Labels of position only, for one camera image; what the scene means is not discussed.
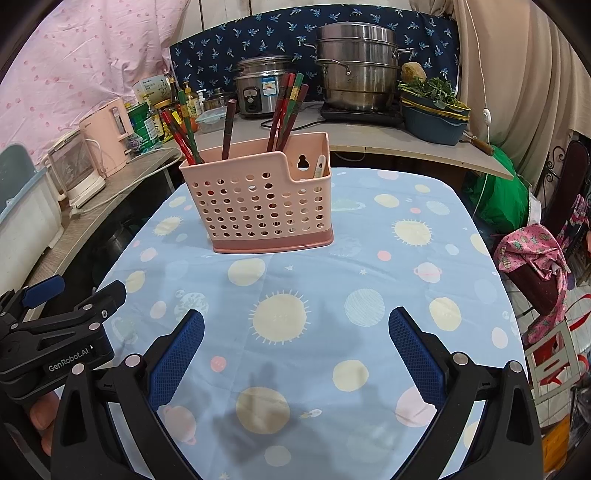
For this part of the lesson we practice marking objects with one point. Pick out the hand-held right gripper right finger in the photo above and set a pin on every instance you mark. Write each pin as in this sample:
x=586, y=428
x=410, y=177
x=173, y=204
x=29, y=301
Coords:
x=415, y=355

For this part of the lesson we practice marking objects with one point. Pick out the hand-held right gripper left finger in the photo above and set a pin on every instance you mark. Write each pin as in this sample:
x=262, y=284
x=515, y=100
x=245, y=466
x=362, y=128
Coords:
x=178, y=360

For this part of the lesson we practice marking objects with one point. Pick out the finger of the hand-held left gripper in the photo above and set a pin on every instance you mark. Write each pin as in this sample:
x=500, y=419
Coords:
x=44, y=290
x=104, y=302

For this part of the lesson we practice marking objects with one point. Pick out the pink perforated utensil basket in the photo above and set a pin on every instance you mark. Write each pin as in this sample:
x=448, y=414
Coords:
x=258, y=207

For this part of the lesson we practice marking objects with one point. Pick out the red patterned chopstick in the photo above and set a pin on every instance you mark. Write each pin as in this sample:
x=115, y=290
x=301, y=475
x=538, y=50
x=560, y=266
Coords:
x=178, y=138
x=280, y=110
x=187, y=141
x=275, y=120

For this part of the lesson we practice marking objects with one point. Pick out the green patterned chopstick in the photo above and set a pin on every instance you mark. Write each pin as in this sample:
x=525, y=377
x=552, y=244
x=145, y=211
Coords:
x=190, y=129

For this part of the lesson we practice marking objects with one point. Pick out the dark brown chopstick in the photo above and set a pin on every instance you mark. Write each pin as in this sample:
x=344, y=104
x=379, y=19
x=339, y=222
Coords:
x=296, y=115
x=227, y=129

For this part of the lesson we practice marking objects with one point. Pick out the bundle of red green chopsticks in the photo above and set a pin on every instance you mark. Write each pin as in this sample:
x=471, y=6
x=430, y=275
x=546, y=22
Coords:
x=291, y=110

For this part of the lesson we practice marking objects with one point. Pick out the person's left hand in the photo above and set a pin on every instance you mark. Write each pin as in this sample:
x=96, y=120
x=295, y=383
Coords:
x=44, y=415

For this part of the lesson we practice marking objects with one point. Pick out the white storage box blue lid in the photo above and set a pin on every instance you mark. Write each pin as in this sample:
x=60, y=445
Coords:
x=25, y=217

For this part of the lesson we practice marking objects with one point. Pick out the blue planet print tablecloth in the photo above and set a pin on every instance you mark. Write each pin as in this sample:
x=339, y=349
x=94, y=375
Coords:
x=323, y=277

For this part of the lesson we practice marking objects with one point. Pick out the white glass blender jug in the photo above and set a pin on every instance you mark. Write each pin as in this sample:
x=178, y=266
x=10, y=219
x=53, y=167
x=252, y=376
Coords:
x=76, y=173

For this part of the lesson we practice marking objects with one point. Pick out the white metal stool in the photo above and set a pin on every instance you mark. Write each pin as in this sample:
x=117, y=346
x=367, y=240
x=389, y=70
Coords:
x=556, y=360

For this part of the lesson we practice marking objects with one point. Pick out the pink pineapple print cloth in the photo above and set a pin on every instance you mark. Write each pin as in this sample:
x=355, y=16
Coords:
x=535, y=267

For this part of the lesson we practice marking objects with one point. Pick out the pink electric kettle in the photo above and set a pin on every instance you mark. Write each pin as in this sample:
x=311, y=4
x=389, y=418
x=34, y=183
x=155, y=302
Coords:
x=108, y=138

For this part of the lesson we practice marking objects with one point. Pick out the green tin can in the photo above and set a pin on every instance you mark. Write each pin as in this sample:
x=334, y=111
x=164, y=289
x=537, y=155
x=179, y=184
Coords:
x=144, y=127

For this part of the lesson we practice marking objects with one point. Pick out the green plastic bag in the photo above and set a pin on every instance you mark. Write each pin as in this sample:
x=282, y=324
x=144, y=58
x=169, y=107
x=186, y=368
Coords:
x=498, y=194

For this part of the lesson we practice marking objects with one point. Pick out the clear plastic food container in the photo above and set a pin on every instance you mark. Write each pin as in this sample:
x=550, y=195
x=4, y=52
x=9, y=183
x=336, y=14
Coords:
x=210, y=122

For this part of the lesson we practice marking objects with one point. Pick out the yellow pump bottle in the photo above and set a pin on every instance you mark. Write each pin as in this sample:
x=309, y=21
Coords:
x=191, y=104

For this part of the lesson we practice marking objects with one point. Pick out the white carton box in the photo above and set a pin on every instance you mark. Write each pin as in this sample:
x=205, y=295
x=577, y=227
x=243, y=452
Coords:
x=152, y=88

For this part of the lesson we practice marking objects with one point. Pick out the dark sauce bottle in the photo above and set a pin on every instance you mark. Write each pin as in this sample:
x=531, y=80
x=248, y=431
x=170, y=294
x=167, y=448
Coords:
x=174, y=94

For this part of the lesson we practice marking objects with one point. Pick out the bowls with green vegetables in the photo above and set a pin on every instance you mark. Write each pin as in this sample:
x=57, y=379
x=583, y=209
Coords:
x=434, y=127

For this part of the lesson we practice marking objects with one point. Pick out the dark wooden chair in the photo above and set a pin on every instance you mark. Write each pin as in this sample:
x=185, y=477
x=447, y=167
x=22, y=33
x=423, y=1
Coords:
x=570, y=184

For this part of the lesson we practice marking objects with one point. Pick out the small steel lidded pot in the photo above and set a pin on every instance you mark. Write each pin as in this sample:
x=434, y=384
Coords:
x=217, y=99

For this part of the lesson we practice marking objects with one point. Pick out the pink dotted curtain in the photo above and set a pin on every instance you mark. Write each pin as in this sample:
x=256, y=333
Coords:
x=83, y=55

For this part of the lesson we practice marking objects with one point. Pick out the black induction cooktop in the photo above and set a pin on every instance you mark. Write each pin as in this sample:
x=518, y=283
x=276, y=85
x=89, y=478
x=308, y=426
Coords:
x=364, y=115

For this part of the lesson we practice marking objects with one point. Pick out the steel rice cooker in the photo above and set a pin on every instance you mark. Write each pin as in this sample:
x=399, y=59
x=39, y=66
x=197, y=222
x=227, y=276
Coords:
x=258, y=87

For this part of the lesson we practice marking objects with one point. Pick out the green leafy vegetables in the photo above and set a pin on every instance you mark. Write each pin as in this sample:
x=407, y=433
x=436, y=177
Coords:
x=429, y=90

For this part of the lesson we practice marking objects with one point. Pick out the navy leaf print cloth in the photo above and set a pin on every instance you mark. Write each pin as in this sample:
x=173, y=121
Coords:
x=221, y=50

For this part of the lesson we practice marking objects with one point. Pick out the brown loofah sponge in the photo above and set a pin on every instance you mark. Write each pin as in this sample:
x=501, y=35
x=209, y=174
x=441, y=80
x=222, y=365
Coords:
x=413, y=72

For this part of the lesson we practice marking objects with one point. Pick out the large steel steamer pot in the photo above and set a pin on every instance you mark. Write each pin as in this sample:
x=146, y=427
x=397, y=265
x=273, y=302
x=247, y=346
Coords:
x=360, y=69

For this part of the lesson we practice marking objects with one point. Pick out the beige curtain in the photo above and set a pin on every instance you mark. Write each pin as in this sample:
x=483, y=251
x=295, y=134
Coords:
x=521, y=60

